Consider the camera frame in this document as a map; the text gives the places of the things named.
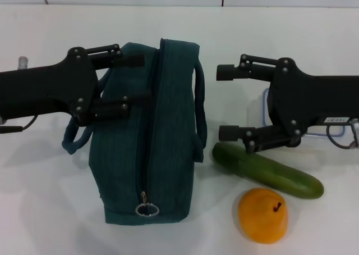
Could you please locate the grey right gripper cable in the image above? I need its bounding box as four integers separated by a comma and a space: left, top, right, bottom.
328, 120, 359, 149

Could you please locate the orange yellow pear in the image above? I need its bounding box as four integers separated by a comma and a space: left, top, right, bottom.
237, 187, 289, 244

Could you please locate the teal fabric insulated bag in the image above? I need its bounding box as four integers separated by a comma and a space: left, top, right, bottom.
62, 38, 208, 225

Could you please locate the green cucumber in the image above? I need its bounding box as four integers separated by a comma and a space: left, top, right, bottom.
211, 142, 325, 200

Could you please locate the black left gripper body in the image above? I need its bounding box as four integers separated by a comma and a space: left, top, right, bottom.
0, 47, 99, 127

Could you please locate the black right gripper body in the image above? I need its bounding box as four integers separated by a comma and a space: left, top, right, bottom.
265, 57, 359, 148

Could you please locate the clear blue-rimmed plastic container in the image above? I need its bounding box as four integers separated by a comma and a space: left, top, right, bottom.
249, 88, 348, 139

